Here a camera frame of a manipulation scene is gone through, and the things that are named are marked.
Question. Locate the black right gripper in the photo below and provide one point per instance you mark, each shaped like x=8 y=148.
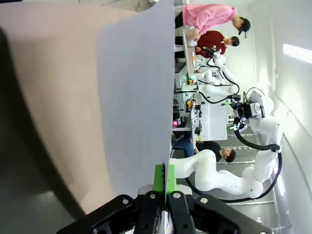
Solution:
x=247 y=111

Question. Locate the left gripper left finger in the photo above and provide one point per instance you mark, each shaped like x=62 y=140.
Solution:
x=117 y=214

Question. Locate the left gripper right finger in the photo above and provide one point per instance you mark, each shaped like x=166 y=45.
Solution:
x=207 y=217

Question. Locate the white A4 paper sheet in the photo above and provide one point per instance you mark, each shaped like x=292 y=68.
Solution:
x=136 y=97

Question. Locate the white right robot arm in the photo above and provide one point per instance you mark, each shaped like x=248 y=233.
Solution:
x=207 y=170

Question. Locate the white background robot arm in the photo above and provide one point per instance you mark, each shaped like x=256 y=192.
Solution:
x=210 y=76

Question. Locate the seated person in black shirt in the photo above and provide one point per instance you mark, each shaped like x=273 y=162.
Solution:
x=209 y=148

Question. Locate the person in red sweater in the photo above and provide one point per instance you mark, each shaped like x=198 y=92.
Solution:
x=212 y=41

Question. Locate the wooden background table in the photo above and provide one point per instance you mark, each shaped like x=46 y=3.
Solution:
x=190 y=48

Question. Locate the rectangular ceiling light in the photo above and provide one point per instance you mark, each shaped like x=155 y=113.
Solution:
x=297 y=51

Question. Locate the person in pink hoodie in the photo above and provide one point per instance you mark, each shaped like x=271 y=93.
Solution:
x=207 y=17

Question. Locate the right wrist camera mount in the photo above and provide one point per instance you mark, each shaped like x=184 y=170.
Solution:
x=258 y=104

